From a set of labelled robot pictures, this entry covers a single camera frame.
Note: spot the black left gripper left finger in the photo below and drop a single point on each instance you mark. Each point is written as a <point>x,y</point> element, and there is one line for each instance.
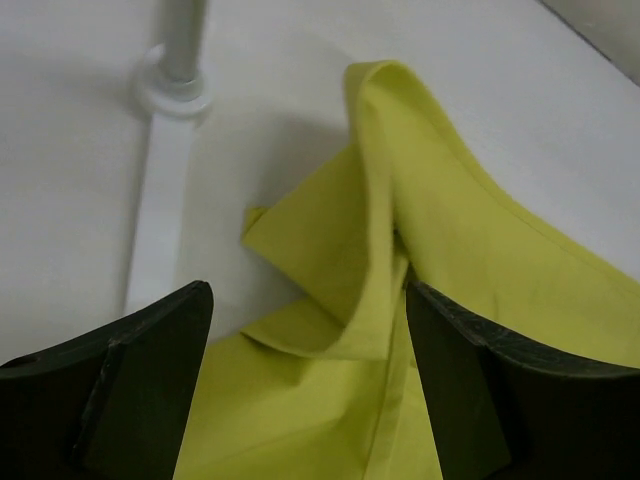
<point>112,403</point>

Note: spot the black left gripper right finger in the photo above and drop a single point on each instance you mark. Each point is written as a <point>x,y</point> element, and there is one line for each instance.
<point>504,406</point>

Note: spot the yellow-green trousers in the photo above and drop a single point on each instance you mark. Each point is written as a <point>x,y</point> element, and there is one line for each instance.
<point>327,387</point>

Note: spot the white and silver clothes rack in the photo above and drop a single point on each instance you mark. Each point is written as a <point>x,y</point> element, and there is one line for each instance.
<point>172,88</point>

